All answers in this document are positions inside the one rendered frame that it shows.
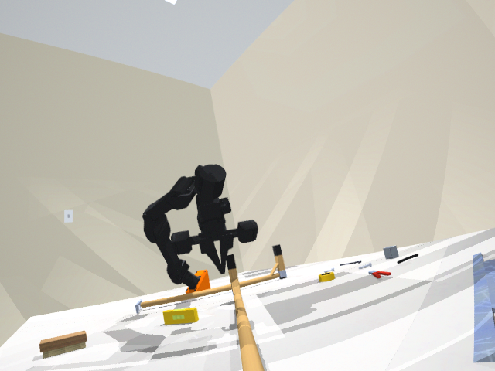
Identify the yellow ring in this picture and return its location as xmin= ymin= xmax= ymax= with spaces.
xmin=318 ymin=272 xmax=335 ymax=282

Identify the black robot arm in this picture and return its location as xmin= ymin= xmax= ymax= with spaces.
xmin=142 ymin=164 xmax=231 ymax=290

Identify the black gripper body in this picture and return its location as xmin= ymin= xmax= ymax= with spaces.
xmin=171 ymin=220 xmax=258 ymax=255

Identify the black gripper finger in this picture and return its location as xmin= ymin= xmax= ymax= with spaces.
xmin=220 ymin=234 xmax=234 ymax=274
xmin=200 ymin=238 xmax=223 ymax=274

